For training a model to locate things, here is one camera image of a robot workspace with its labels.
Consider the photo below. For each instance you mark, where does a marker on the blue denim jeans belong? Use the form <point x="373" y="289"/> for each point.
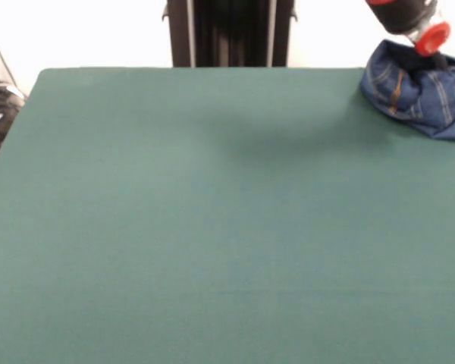
<point x="421" y="102"/>

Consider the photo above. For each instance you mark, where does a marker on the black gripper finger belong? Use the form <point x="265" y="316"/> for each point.
<point x="441" y="61"/>

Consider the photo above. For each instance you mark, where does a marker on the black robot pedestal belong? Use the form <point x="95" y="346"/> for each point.
<point x="227" y="34"/>

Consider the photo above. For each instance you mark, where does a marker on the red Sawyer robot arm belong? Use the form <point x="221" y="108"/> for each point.
<point x="402" y="15"/>

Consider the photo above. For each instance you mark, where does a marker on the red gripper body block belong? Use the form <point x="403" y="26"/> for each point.
<point x="434" y="38"/>

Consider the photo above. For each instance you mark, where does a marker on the dark green table cloth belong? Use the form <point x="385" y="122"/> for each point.
<point x="174" y="208"/>

